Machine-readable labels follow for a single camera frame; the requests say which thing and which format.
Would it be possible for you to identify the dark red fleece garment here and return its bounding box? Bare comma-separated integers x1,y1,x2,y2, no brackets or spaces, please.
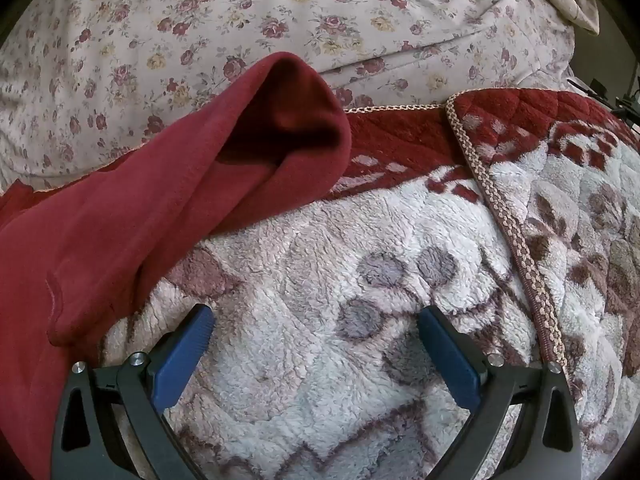
0,51,353,480

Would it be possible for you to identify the floral bed sheet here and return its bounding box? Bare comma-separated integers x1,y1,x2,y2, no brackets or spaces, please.
0,0,576,191

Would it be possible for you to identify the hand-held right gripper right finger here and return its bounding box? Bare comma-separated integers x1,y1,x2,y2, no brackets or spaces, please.
417,305,583,480

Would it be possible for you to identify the red and white fleece blanket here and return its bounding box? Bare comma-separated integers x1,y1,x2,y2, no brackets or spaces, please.
97,87,640,480

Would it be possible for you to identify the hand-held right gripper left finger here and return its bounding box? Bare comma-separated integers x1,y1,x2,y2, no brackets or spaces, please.
50,304,216,480

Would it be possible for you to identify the black metal stand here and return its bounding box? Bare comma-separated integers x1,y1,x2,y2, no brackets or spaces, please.
567,77,640,131

